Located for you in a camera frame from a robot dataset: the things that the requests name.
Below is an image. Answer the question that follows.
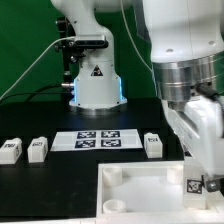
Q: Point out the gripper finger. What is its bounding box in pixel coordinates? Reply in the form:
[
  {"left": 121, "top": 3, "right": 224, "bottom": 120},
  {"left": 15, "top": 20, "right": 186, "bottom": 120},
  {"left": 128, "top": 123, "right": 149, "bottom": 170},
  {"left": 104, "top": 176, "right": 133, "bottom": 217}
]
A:
[{"left": 202, "top": 174, "right": 222, "bottom": 192}]

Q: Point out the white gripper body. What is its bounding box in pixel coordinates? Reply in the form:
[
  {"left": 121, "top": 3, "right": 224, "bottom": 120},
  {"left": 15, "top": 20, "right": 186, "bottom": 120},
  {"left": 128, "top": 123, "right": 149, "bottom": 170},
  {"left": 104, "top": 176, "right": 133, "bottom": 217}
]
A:
[{"left": 161, "top": 96, "right": 224, "bottom": 178}]

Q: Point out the white square tabletop tray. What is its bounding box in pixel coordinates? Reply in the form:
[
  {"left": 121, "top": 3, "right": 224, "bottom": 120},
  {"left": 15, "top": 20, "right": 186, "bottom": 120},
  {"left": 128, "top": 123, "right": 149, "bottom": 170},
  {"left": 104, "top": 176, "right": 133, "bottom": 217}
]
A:
[{"left": 96, "top": 161, "right": 224, "bottom": 218}]

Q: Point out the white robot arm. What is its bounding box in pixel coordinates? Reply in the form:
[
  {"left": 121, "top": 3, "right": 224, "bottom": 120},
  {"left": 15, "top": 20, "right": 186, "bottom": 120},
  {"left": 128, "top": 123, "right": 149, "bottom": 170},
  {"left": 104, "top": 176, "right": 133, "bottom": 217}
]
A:
[{"left": 51, "top": 0, "right": 224, "bottom": 192}]

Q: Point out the paper sheet with markers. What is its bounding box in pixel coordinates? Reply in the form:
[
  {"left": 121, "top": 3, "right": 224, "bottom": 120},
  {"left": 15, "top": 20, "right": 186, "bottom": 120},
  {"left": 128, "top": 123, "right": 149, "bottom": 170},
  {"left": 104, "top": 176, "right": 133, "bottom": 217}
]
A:
[{"left": 51, "top": 129, "right": 142, "bottom": 152}]

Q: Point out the black cable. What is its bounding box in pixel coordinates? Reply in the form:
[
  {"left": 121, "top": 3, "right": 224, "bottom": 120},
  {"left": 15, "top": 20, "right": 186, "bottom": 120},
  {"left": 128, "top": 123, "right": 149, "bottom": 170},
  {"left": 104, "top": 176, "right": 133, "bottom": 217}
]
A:
[{"left": 0, "top": 83, "right": 74, "bottom": 105}]

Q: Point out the white cable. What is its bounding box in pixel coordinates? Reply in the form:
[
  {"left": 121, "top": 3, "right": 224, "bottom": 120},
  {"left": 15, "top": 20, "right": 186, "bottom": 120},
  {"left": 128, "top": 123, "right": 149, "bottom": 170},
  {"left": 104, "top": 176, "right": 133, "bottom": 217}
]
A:
[{"left": 0, "top": 36, "right": 76, "bottom": 101}]

